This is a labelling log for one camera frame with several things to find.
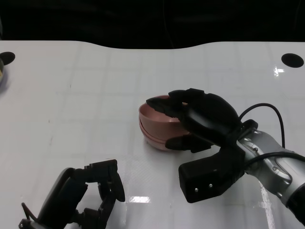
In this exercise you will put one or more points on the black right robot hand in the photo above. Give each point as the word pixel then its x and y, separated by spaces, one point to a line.
pixel 209 114

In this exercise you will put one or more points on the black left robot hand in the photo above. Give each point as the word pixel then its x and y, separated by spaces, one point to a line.
pixel 64 198

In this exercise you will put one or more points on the pink plastic bowl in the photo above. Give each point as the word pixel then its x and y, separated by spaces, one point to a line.
pixel 152 138
pixel 155 119
pixel 158 146

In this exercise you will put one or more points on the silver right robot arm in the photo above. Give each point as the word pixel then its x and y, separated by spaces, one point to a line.
pixel 269 164

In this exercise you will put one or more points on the black round table grommet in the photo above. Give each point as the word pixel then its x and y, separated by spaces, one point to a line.
pixel 7 57
pixel 292 60

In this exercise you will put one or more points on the metal container with beige contents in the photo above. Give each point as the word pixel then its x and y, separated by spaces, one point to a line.
pixel 1 71

